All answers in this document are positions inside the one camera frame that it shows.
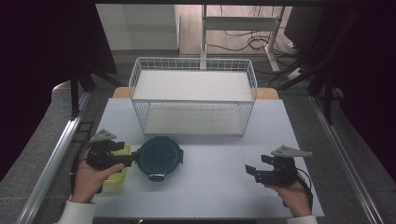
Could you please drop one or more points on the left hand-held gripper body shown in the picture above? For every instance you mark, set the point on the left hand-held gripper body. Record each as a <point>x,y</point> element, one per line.
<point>102,158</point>

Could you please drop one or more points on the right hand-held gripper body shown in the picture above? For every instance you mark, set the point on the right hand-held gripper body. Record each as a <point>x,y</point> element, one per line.
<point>281,172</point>

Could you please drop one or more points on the square container with green lid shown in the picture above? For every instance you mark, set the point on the square container with green lid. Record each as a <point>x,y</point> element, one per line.
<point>116,181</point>

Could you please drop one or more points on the round dark blue lidded container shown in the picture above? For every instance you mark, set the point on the round dark blue lidded container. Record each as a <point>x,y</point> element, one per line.
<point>159,157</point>

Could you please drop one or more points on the person's left hand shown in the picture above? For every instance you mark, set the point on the person's left hand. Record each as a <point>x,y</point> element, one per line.
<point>88,183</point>

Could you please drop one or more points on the person's right hand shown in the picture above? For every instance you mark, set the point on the person's right hand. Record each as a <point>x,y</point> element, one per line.
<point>295,197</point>

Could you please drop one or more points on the wooden board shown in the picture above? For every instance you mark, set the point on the wooden board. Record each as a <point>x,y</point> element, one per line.
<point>267,93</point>

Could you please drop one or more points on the black tripod stand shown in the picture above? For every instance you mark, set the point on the black tripod stand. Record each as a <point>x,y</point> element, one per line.
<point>74,93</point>

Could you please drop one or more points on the white power strip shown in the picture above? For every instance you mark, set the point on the white power strip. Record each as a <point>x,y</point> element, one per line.
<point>295,73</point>

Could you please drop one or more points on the black metal stand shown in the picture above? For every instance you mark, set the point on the black metal stand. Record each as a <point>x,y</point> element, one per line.
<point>327,87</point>

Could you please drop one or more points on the silver metal rail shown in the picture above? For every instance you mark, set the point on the silver metal rail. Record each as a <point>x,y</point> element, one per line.
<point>51,165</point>
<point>342,161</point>

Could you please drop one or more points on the white metal desk frame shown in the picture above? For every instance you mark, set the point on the white metal desk frame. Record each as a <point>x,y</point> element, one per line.
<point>239,23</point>

